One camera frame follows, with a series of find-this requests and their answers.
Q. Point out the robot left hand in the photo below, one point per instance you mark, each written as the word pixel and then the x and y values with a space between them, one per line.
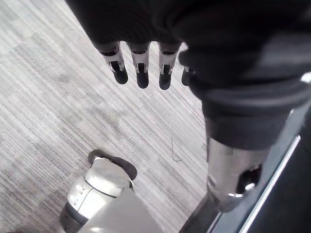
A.
pixel 218 48

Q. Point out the dark robot foot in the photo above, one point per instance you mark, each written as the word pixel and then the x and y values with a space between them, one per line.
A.
pixel 116 162

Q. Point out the silver robot leg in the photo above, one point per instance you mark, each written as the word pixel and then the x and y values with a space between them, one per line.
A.
pixel 102 201

